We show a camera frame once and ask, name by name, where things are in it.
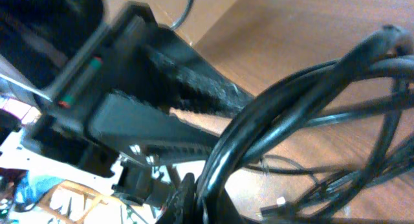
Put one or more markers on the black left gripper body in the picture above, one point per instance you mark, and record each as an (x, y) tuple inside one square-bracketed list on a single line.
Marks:
[(114, 63)]

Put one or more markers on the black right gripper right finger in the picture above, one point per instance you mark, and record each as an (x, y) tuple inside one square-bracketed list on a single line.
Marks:
[(227, 212)]

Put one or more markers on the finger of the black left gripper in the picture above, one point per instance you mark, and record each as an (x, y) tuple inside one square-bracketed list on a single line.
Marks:
[(140, 131), (196, 85)]

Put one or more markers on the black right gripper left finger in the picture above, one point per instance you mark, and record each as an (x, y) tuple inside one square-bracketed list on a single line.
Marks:
[(179, 209)]

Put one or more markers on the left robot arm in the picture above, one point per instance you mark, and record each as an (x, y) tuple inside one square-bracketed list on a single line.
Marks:
[(41, 41)]

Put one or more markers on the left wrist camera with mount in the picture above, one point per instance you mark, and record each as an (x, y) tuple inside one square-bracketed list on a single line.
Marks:
[(136, 186)]

